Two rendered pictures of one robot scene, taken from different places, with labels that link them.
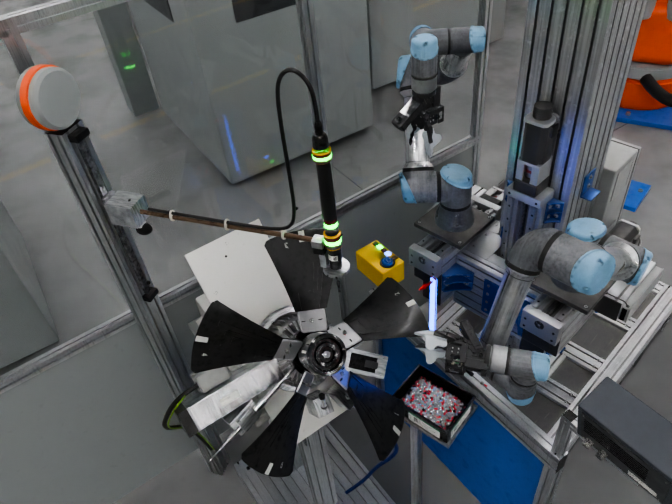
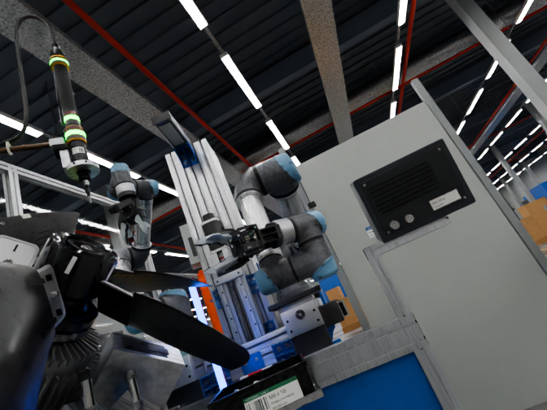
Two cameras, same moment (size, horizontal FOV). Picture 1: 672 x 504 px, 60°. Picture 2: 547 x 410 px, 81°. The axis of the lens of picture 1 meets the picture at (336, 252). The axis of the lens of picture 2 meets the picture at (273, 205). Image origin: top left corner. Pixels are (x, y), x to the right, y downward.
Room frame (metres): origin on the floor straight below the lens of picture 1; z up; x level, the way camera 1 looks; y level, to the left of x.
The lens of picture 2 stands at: (0.39, 0.26, 0.97)
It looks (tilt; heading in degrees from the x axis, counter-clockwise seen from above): 19 degrees up; 309
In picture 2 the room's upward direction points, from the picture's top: 24 degrees counter-clockwise
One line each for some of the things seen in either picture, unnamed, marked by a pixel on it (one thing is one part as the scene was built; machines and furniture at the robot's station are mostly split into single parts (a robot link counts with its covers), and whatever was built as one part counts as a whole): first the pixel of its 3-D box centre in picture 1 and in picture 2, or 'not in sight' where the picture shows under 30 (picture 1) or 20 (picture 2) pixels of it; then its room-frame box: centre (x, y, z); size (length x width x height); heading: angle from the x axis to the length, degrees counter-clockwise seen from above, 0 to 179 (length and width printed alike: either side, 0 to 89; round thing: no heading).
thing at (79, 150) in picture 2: (328, 207); (68, 106); (1.09, 0.00, 1.66); 0.04 x 0.04 x 0.46
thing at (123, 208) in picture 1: (125, 209); not in sight; (1.35, 0.58, 1.54); 0.10 x 0.07 x 0.08; 66
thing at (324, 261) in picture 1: (331, 254); (75, 156); (1.09, 0.01, 1.50); 0.09 x 0.07 x 0.10; 66
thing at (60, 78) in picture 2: (327, 197); (67, 98); (1.09, 0.00, 1.69); 0.03 x 0.03 x 0.21
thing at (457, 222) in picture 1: (454, 209); not in sight; (1.72, -0.47, 1.09); 0.15 x 0.15 x 0.10
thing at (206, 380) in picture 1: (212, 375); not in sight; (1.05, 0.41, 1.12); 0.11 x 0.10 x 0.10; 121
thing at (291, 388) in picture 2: (432, 402); (265, 391); (1.04, -0.25, 0.84); 0.22 x 0.17 x 0.07; 45
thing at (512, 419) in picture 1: (454, 367); (263, 391); (1.19, -0.36, 0.82); 0.90 x 0.04 x 0.08; 31
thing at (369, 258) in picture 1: (380, 266); not in sight; (1.53, -0.15, 1.02); 0.16 x 0.10 x 0.11; 31
